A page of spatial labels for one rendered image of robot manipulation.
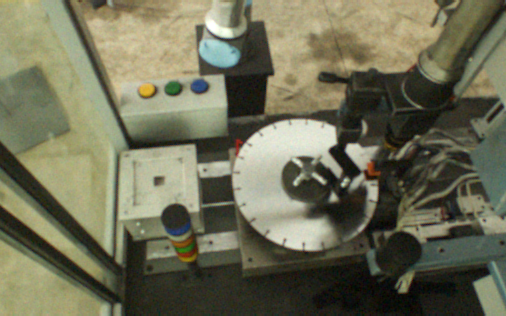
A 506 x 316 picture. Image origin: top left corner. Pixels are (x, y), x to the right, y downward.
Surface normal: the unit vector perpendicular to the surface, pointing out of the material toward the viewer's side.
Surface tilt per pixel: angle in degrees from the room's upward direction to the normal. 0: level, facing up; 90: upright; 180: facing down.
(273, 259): 0
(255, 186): 0
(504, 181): 90
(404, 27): 0
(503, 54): 90
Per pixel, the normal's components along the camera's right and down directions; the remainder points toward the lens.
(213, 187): 0.04, -0.51
